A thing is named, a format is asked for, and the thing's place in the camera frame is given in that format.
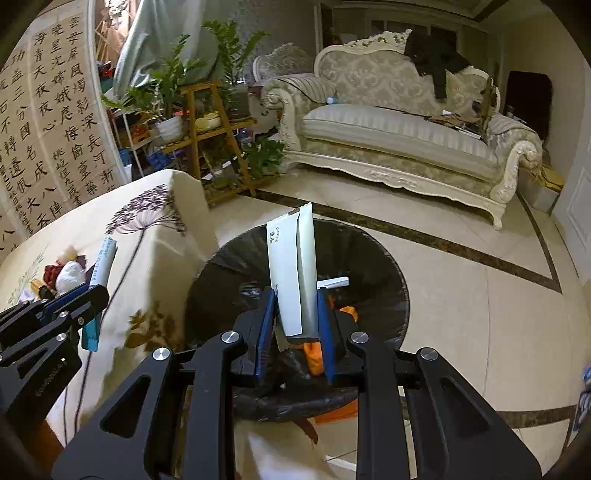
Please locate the brown paper scraps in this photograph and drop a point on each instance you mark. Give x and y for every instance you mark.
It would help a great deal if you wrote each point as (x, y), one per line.
(455, 121)

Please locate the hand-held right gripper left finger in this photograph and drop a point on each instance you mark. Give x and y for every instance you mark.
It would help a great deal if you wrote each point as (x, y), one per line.
(265, 332)

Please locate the dark glass plant pot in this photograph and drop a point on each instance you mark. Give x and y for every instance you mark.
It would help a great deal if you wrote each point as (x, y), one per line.
(238, 104)

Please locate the white paper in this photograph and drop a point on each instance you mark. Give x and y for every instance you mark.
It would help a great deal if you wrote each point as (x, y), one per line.
(334, 281)

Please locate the white tissue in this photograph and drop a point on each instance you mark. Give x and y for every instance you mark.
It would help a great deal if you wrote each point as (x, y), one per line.
(69, 276)

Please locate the tall green plant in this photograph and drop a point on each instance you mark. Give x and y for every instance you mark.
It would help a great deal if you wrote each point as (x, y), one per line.
(231, 50)

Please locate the calligraphy sheet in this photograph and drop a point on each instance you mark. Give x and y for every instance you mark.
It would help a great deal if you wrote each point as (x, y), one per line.
(69, 115)
(18, 138)

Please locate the white flower pot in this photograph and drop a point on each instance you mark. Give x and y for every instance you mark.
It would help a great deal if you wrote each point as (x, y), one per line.
(169, 130)

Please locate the brown wooden ornament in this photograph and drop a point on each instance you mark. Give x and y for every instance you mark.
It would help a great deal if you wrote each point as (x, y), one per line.
(487, 104)

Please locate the yellow bottle with black cap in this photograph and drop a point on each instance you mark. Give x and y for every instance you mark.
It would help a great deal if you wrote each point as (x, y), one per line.
(40, 292)

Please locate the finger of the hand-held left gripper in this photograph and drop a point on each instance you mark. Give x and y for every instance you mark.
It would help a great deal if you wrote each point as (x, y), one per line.
(64, 300)
(69, 318)

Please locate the white green envelope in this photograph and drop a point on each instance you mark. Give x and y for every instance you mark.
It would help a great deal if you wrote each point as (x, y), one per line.
(291, 277)

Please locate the yellow bag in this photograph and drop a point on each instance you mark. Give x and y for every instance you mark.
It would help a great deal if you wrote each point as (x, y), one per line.
(551, 177)

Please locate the patterned armchair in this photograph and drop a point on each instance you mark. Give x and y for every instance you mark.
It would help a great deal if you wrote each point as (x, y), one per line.
(286, 60)

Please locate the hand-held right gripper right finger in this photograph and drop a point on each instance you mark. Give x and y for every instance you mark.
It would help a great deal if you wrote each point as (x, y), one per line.
(325, 337)

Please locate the leafy green plant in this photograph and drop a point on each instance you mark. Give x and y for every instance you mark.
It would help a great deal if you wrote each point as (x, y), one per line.
(171, 78)

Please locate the dark red cloth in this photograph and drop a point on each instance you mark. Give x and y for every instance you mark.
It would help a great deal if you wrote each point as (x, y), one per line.
(51, 273)

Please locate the black rectangular board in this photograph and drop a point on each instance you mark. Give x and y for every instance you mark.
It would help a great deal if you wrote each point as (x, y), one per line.
(528, 101)

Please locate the black clothing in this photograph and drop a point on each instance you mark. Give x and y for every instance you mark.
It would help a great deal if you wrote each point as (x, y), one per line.
(429, 50)

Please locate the floral tablecloth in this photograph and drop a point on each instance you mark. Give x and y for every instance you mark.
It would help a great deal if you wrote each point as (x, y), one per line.
(152, 277)

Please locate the ornate cream sofa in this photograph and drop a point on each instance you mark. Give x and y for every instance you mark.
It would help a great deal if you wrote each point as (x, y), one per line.
(392, 134)

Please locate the small bushy green plant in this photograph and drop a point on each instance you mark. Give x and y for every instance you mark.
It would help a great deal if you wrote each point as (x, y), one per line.
(265, 157)

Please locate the orange plastic bag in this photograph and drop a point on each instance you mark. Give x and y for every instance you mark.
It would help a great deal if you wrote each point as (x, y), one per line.
(315, 360)

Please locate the yellow white bowl pot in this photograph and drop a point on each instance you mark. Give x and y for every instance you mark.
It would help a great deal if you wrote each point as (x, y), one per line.
(207, 122)

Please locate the white teal box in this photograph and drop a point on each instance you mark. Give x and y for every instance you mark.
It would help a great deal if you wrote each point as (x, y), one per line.
(104, 263)

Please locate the grey green curtain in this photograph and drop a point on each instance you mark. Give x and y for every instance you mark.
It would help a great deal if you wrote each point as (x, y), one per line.
(152, 37)

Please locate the bin with black liner bag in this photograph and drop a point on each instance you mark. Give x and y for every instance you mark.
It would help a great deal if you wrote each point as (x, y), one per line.
(369, 258)

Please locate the white metal shelf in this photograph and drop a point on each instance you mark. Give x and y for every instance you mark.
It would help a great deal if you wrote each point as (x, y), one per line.
(137, 159)

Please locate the wooden plant stand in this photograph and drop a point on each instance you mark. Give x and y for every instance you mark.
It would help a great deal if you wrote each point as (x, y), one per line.
(231, 125)

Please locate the white door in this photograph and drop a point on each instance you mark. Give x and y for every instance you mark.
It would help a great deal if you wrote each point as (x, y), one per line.
(575, 203)

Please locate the blue crate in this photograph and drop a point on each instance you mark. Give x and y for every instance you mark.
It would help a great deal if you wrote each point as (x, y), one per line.
(157, 161)

